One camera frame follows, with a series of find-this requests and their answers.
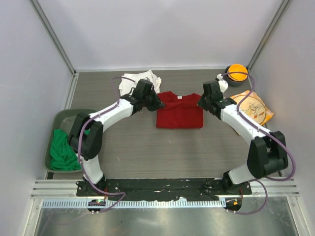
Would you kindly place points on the grey plastic tray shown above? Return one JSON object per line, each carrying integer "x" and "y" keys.
{"x": 63, "y": 120}

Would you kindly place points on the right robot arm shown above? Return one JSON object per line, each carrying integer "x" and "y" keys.
{"x": 266, "y": 149}

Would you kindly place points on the orange bowl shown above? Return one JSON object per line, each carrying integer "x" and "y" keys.
{"x": 237, "y": 73}

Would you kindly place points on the white slotted cable duct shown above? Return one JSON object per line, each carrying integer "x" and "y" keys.
{"x": 99, "y": 203}

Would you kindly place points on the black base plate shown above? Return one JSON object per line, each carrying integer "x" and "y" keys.
{"x": 167, "y": 189}

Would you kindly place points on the green t-shirt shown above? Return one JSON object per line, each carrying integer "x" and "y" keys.
{"x": 64, "y": 158}

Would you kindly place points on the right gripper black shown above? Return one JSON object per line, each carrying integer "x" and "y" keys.
{"x": 201, "y": 104}

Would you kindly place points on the folded white t-shirt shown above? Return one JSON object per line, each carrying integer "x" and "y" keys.
{"x": 131, "y": 81}

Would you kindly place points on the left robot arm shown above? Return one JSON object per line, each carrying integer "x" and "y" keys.
{"x": 85, "y": 137}

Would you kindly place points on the embroidered round plate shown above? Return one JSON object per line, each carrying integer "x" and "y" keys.
{"x": 254, "y": 108}

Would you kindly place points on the red t-shirt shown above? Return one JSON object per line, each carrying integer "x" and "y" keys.
{"x": 180, "y": 112}

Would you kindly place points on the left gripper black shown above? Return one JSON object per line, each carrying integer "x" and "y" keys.
{"x": 158, "y": 104}

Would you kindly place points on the aluminium rail frame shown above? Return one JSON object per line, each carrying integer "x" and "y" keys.
{"x": 66, "y": 188}

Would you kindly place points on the orange checkered cloth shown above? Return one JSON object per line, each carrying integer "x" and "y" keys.
{"x": 269, "y": 114}

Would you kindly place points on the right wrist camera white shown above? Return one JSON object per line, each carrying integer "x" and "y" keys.
{"x": 223, "y": 84}

